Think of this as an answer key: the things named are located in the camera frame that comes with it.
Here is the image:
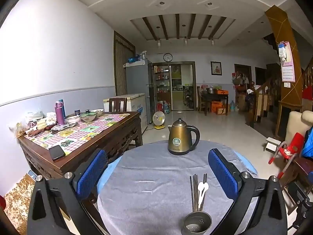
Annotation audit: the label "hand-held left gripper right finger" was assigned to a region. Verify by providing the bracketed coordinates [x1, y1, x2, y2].
[208, 148, 288, 235]

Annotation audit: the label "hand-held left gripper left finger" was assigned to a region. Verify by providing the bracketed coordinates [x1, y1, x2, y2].
[27, 148, 109, 235]

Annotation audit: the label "white plastic spoon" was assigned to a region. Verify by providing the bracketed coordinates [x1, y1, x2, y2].
[197, 182, 205, 208]
[200, 182, 209, 209]

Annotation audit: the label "set of dark chopsticks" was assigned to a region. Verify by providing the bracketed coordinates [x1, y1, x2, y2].
[190, 173, 208, 212]

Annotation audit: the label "perforated metal utensil holder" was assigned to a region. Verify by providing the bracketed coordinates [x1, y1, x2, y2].
[181, 212, 212, 235]

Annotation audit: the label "light blue table cover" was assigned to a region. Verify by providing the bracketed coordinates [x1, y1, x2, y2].
[96, 152, 259, 196]

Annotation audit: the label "carved dark wooden table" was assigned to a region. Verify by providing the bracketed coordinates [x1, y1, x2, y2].
[18, 111, 143, 180]

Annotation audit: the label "black phone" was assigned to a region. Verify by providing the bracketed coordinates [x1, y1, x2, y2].
[48, 145, 66, 161]

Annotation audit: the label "pink checked tablecloth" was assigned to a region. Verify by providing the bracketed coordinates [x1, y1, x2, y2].
[24, 113, 131, 156]

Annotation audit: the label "red plastic child chair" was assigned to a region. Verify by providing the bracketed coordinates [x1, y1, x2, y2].
[268, 132, 305, 179]

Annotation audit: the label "blue jacket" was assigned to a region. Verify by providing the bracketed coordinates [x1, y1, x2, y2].
[302, 127, 313, 158]

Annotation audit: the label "white step stool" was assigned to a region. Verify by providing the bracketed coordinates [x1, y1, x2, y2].
[264, 137, 280, 152]

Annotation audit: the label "gold electric kettle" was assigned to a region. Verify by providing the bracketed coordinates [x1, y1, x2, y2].
[167, 118, 200, 156]

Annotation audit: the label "bowl with glass lid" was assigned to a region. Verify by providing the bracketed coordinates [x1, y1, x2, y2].
[79, 109, 98, 123]

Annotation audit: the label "grey table cloth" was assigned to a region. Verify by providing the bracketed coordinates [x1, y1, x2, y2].
[96, 141, 260, 235]

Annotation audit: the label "beige sofa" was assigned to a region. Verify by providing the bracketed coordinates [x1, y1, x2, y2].
[285, 110, 313, 147]

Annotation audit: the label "orange cardboard boxes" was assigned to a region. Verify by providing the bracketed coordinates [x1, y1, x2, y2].
[211, 101, 228, 115]

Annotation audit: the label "purple thermos bottle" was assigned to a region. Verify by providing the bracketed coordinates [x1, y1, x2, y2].
[54, 101, 66, 126]

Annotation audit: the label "brown folded umbrella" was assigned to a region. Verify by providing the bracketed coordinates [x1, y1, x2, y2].
[28, 125, 54, 137]

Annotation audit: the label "white tissue pack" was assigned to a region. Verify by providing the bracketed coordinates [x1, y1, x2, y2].
[46, 112, 58, 125]

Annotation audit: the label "dark wooden side table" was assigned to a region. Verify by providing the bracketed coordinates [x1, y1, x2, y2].
[201, 89, 229, 116]

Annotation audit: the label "gold floral mat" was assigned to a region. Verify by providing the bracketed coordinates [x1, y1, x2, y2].
[4, 174, 37, 235]

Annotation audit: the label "white chest freezer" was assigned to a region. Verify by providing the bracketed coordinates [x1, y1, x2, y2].
[103, 93, 148, 133]

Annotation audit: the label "clear plastic bag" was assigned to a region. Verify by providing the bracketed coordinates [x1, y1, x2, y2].
[27, 110, 44, 121]

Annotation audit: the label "round heater yellow base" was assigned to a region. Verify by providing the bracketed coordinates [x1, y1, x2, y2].
[152, 111, 165, 130]

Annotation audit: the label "yellowish snack bag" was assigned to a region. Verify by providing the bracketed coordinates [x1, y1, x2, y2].
[9, 122, 28, 138]

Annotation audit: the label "wooden stair railing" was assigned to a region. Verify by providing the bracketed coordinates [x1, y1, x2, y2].
[246, 75, 282, 128]

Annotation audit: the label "kitchen sliding door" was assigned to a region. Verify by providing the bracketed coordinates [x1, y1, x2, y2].
[170, 62, 196, 110]

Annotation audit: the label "hanging bags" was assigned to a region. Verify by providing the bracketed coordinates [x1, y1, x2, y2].
[232, 71, 250, 87]

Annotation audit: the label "red hanging decoration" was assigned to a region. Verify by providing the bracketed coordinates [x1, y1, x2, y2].
[303, 86, 313, 101]

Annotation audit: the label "grey refrigerator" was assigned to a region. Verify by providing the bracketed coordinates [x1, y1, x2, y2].
[123, 59, 156, 125]

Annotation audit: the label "dark wooden door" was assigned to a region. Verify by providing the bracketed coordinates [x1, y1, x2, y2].
[234, 64, 252, 110]
[255, 67, 267, 86]

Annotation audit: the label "glass display cabinet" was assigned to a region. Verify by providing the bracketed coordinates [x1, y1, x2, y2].
[152, 64, 172, 110]

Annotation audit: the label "brown curtain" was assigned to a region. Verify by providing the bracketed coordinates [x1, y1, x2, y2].
[113, 31, 136, 96]

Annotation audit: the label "white hanging bag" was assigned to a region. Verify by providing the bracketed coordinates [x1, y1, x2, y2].
[278, 43, 287, 61]

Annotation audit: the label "framed wall picture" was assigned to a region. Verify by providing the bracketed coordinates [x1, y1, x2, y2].
[210, 61, 222, 76]

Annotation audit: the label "pink wall calendar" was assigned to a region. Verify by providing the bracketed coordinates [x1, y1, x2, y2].
[279, 41, 296, 82]

